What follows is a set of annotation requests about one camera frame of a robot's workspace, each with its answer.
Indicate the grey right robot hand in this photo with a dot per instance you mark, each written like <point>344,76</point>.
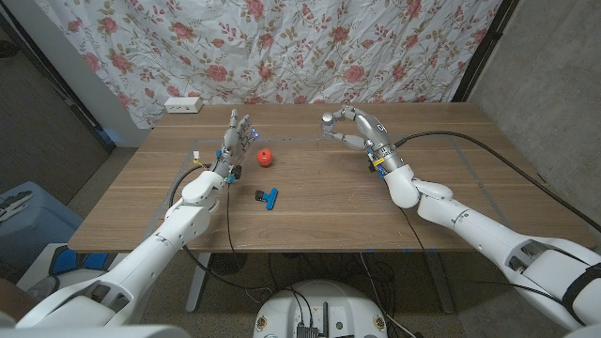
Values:
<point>375,136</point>

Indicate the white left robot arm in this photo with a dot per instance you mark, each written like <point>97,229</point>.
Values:
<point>155,253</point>

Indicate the black round floor object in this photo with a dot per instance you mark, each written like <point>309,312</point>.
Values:
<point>228,263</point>

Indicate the blue plastic clip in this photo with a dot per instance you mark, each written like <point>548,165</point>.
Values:
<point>271,199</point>

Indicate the grey plastic clamp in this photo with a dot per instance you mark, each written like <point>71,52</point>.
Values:
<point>14,204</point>

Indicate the white power strip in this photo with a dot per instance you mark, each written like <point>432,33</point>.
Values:
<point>183,104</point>

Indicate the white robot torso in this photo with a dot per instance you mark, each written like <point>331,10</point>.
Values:
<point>324,305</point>

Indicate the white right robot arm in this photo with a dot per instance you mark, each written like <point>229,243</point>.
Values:
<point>483,235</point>

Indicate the clear glass salt shaker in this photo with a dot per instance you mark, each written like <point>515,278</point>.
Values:
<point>327,127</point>

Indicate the white and blue floor device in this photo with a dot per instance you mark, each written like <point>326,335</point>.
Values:
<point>70,263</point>

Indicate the blue plastic bin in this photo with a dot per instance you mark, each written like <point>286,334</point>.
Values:
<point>33,230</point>

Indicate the white table leg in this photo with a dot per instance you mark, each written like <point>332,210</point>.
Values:
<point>197,286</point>
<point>441,286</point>

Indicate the floral backdrop curtain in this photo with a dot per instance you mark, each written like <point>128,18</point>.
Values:
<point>282,47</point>

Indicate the red ball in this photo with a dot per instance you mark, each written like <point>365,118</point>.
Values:
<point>265,158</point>

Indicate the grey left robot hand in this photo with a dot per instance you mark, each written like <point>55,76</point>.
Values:
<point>232,145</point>

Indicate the black backdrop stand pole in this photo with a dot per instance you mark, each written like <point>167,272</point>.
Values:
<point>483,51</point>

